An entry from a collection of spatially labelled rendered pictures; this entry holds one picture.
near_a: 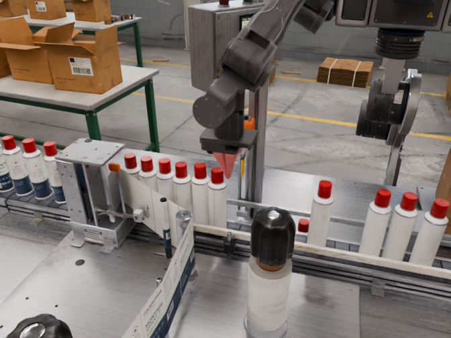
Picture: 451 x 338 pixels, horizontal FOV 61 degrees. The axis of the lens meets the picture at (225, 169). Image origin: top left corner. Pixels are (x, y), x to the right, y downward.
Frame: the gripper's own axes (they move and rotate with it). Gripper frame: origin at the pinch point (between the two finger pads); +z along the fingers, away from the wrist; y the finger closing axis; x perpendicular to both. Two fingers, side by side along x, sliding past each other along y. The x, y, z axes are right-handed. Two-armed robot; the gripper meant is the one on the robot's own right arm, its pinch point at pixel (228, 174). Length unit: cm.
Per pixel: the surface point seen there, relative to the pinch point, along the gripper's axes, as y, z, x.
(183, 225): -9.6, 13.7, -2.8
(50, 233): -58, 36, 7
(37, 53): -169, 21, 141
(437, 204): 44.7, 10.1, 16.9
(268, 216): 10.4, 0.9, -10.7
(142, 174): -29.2, 14.3, 15.5
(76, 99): -130, 41, 120
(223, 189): -5.8, 15.2, 16.0
